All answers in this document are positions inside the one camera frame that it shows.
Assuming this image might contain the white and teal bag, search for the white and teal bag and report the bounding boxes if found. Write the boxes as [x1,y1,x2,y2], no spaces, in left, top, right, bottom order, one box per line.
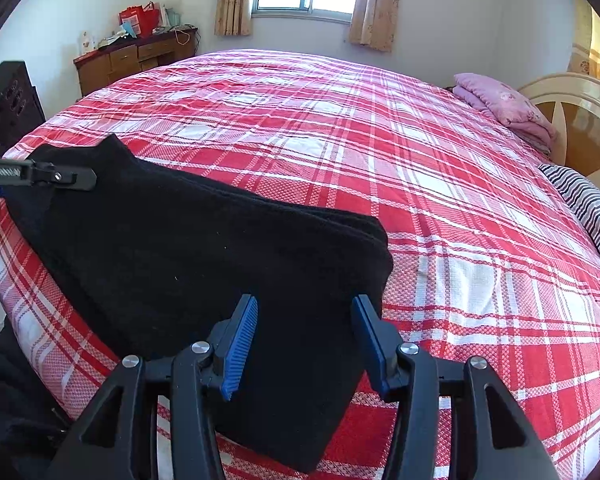
[157,4,183,31]

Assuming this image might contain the person's dark clothing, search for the person's dark clothing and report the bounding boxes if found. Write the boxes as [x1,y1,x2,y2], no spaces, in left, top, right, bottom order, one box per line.
[0,310,81,480]

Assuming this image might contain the red gift bag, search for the red gift bag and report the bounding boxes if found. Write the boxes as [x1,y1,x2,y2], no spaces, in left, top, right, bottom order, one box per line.
[119,2,160,38]

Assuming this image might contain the black pants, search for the black pants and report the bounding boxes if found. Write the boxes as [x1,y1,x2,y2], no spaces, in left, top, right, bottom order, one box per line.
[2,132,395,475]

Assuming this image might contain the striped pillow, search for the striped pillow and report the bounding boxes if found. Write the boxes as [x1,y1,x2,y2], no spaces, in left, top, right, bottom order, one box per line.
[537,162,600,286]

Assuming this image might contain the yellow curtain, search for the yellow curtain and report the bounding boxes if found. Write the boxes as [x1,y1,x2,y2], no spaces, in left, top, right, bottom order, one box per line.
[567,0,600,91]

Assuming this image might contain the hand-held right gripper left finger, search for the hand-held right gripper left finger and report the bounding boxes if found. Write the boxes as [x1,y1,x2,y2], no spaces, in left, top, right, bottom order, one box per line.
[45,294,259,480]

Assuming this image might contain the cream and wood headboard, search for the cream and wood headboard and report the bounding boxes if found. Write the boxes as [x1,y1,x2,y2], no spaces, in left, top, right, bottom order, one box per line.
[517,72,600,196]

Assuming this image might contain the bed with red plaid sheet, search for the bed with red plaid sheet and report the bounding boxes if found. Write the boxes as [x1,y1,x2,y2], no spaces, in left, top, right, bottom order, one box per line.
[0,49,600,480]

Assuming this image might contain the black folding chair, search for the black folding chair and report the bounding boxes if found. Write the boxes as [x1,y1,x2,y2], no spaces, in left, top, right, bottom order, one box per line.
[0,60,47,161]

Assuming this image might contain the brown wooden desk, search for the brown wooden desk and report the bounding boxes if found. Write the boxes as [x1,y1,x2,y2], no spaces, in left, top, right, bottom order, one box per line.
[73,27,199,98]

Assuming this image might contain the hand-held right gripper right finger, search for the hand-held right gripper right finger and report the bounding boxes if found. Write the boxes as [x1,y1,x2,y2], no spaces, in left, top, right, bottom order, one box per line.
[351,294,563,480]

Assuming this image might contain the folded pink blanket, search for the folded pink blanket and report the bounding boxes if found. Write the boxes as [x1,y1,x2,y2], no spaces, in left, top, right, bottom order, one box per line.
[452,72,558,155]

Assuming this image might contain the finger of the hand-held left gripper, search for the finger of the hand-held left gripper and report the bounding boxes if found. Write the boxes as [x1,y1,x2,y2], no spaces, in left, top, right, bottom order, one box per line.
[30,161,98,192]

